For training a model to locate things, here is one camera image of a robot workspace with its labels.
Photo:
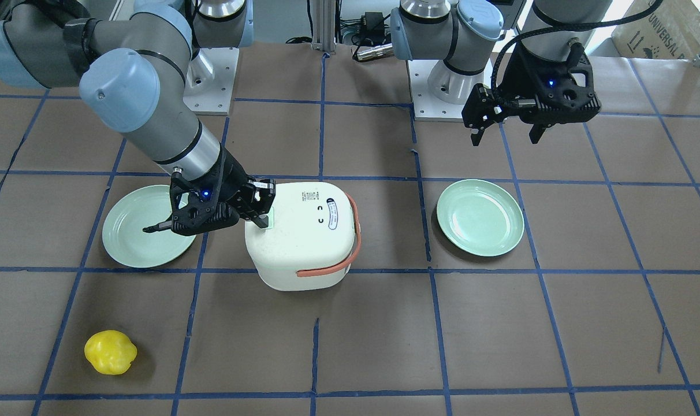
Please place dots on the aluminium frame post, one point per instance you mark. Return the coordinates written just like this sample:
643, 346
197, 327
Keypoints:
324, 24

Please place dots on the black power adapter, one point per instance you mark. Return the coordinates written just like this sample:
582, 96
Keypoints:
372, 23

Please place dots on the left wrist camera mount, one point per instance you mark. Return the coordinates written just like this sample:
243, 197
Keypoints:
563, 91

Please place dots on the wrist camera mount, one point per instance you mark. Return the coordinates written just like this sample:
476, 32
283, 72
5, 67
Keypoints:
563, 91
190, 206

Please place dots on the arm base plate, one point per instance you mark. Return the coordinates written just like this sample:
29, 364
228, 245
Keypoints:
439, 93
210, 81

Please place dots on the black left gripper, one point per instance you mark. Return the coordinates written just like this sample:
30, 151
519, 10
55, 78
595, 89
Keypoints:
522, 81

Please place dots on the white rice cooker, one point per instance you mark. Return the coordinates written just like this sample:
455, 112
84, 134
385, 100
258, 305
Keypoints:
312, 238

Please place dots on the cardboard box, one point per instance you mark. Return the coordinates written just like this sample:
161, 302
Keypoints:
672, 31

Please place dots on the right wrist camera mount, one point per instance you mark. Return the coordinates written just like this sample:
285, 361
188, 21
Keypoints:
190, 206

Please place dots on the yellow toy pepper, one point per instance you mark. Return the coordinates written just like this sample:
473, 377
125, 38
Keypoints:
110, 352

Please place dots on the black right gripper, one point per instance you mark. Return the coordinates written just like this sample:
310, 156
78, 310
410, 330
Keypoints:
233, 179

